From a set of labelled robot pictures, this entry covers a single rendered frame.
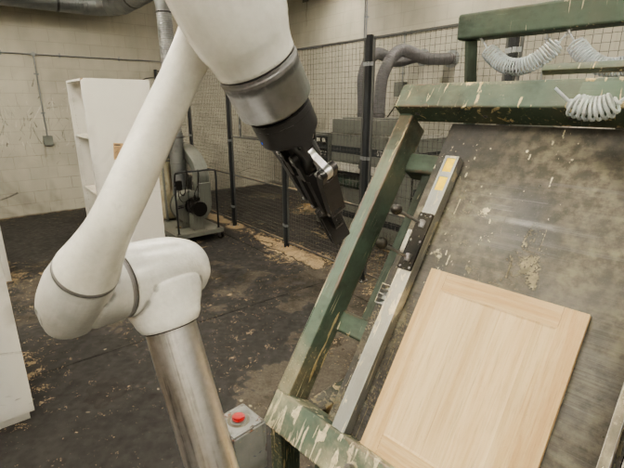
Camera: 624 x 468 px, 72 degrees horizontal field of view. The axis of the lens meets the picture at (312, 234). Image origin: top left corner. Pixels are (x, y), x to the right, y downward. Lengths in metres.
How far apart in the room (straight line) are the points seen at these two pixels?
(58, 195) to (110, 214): 8.23
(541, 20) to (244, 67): 1.60
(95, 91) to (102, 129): 0.32
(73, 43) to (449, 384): 8.32
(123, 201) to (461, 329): 0.99
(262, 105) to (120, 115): 3.96
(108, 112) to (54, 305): 3.68
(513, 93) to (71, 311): 1.32
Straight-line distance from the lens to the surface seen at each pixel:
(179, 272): 0.87
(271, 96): 0.47
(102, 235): 0.66
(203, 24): 0.44
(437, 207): 1.46
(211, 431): 0.94
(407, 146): 1.69
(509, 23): 2.00
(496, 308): 1.31
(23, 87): 8.70
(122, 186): 0.63
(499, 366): 1.28
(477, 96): 1.57
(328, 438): 1.44
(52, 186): 8.83
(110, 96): 4.39
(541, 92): 1.50
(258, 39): 0.44
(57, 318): 0.80
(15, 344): 3.07
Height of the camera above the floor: 1.85
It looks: 17 degrees down
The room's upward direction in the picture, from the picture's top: straight up
